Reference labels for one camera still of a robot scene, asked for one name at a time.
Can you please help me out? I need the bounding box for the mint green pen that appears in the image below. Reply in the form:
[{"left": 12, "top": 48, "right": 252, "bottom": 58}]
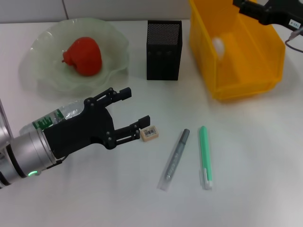
[{"left": 198, "top": 125, "right": 213, "bottom": 190}]

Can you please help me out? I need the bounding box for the pale green glass fruit plate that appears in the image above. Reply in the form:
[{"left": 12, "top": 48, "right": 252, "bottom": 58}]
[{"left": 19, "top": 18, "right": 130, "bottom": 97}]

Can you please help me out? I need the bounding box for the white paper ball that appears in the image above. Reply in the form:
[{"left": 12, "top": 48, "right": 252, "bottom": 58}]
[{"left": 212, "top": 36, "right": 225, "bottom": 59}]

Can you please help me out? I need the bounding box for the red-orange fruit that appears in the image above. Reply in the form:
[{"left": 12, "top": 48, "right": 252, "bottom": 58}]
[{"left": 62, "top": 36, "right": 103, "bottom": 77}]

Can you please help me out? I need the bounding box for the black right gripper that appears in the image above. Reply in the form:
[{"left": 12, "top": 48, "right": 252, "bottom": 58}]
[{"left": 233, "top": 0, "right": 303, "bottom": 30}]

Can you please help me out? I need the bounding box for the grey pen in clear sleeve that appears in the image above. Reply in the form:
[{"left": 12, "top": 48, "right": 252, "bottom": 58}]
[{"left": 157, "top": 128, "right": 191, "bottom": 191}]

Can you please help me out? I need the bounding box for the left gripper thin black cable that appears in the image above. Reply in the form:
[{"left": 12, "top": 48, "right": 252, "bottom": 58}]
[{"left": 46, "top": 158, "right": 66, "bottom": 170}]

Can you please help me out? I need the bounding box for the clear green-label water bottle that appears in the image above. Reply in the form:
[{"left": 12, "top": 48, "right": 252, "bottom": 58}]
[{"left": 19, "top": 99, "right": 87, "bottom": 137}]

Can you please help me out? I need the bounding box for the beige eraser with barcode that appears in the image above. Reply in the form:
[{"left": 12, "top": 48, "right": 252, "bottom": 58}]
[{"left": 141, "top": 126, "right": 160, "bottom": 142}]

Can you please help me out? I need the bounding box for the yellow plastic bin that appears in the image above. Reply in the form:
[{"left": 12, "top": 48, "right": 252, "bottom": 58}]
[{"left": 188, "top": 0, "right": 286, "bottom": 101}]

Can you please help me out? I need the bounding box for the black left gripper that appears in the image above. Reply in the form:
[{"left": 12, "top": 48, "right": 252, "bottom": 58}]
[{"left": 44, "top": 87, "right": 151, "bottom": 160}]

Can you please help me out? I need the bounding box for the black mesh pen holder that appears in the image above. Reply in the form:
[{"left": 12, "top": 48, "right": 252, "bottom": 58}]
[{"left": 146, "top": 20, "right": 183, "bottom": 80}]

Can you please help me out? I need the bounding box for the right gripper cable with connector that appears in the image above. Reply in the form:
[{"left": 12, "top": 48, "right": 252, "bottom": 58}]
[{"left": 285, "top": 27, "right": 303, "bottom": 54}]

